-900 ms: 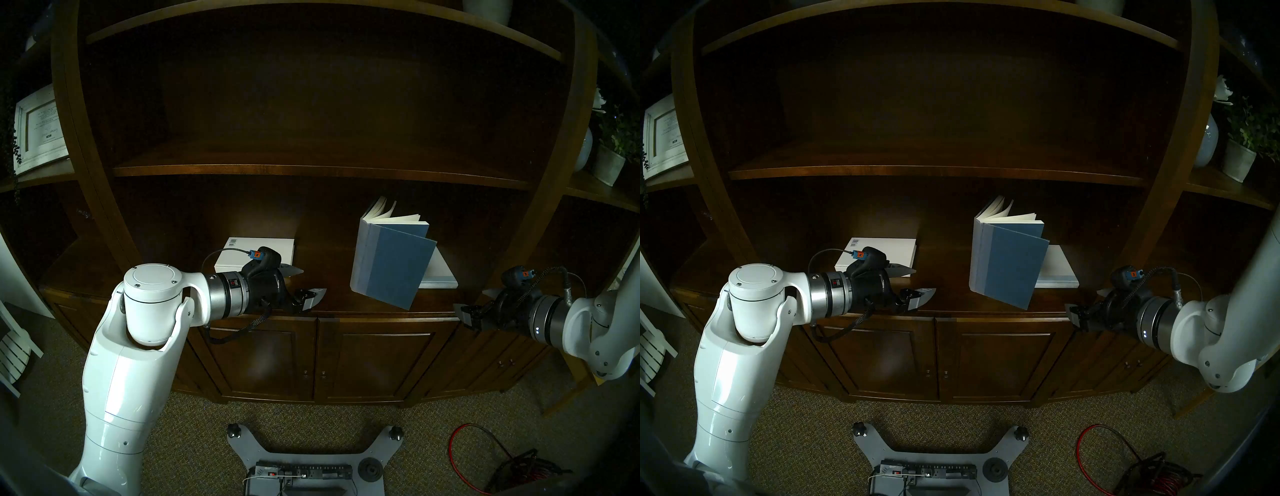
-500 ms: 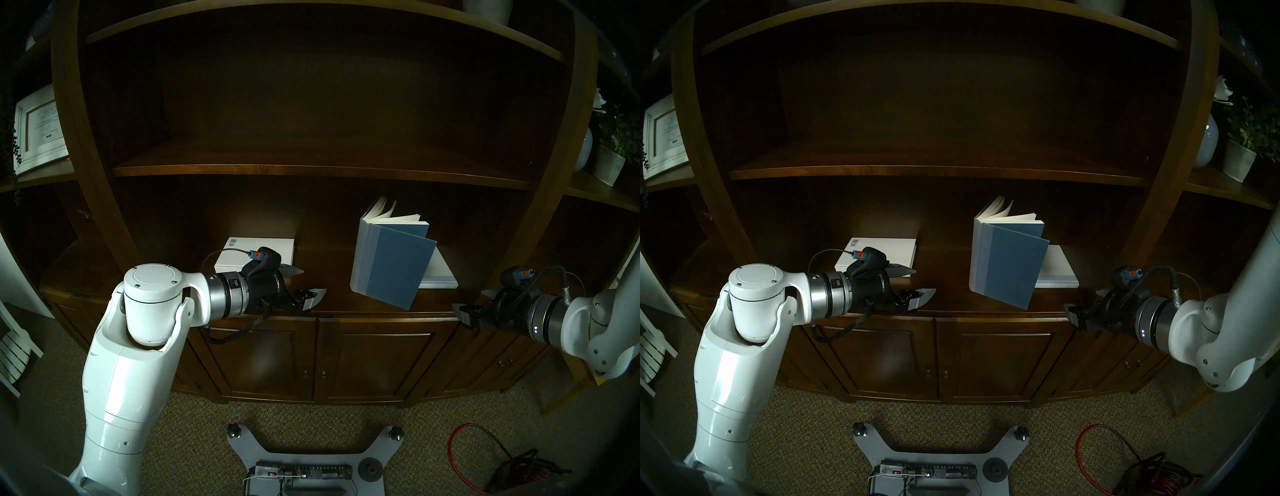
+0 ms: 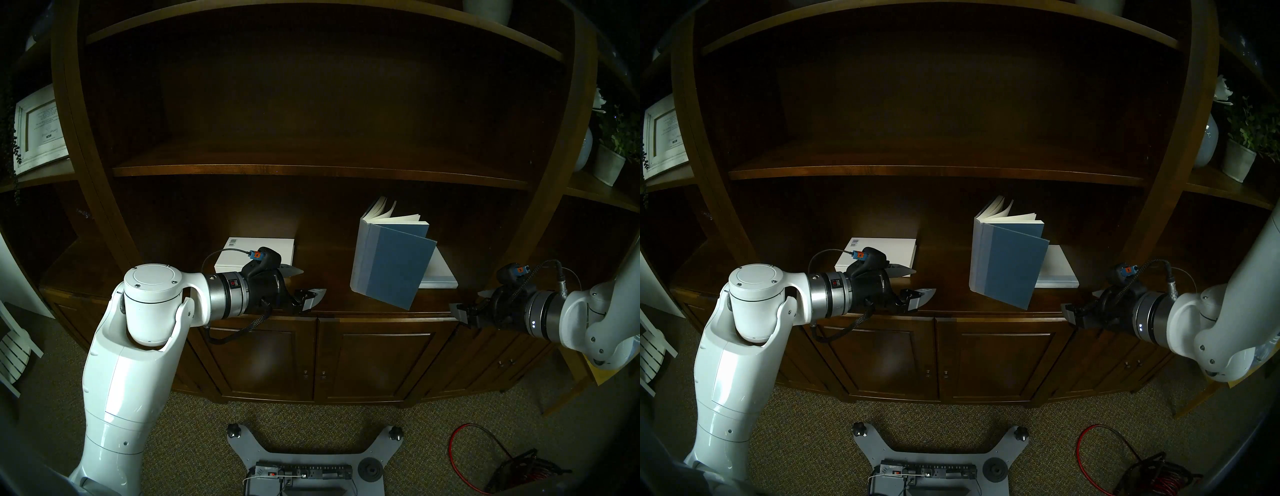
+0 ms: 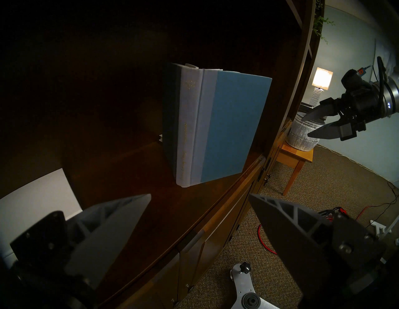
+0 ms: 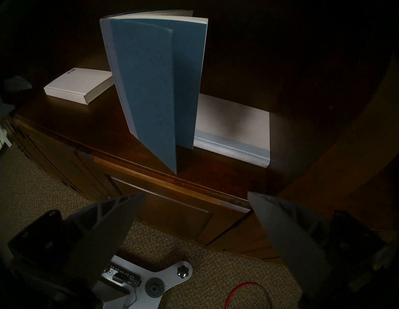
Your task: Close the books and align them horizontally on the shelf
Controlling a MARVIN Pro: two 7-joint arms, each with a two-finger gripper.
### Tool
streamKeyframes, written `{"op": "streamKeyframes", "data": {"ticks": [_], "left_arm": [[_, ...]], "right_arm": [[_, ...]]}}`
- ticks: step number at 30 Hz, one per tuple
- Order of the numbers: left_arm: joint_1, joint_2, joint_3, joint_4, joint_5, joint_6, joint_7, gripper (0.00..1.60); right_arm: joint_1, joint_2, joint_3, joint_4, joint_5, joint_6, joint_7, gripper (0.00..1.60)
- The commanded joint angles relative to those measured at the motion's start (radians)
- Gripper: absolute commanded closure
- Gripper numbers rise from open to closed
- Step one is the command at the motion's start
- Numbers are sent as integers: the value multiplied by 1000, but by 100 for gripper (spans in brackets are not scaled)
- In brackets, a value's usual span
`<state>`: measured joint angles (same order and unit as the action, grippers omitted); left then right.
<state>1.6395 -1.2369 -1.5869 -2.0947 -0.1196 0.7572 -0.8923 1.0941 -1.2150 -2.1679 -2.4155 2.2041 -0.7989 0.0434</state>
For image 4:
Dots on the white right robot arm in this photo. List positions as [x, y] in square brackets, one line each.
[393, 96]

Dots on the table lamp with white shade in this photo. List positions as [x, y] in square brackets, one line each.
[322, 78]

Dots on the dark wooden bookshelf cabinet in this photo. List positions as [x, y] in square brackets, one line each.
[93, 93]

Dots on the green leafy plant sprig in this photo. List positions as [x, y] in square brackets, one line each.
[321, 23]

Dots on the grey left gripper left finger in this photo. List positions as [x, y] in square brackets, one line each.
[106, 236]

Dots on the white stand foot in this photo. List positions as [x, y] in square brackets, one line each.
[383, 230]

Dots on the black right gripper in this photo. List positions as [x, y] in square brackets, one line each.
[361, 102]

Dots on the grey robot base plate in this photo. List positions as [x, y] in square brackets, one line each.
[246, 286]

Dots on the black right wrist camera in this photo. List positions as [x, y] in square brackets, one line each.
[352, 79]

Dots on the black star knob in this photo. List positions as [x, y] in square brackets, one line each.
[244, 267]

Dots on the grey ribbed bucket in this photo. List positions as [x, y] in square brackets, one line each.
[304, 135]

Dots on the blue hardcover book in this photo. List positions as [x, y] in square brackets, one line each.
[230, 124]

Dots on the white book with barcode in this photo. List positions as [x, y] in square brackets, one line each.
[37, 199]

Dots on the light wooden side table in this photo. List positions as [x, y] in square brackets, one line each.
[296, 155]

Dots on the black round base disc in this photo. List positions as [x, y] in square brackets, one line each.
[251, 302]

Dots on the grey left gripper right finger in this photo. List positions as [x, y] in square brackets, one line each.
[296, 246]

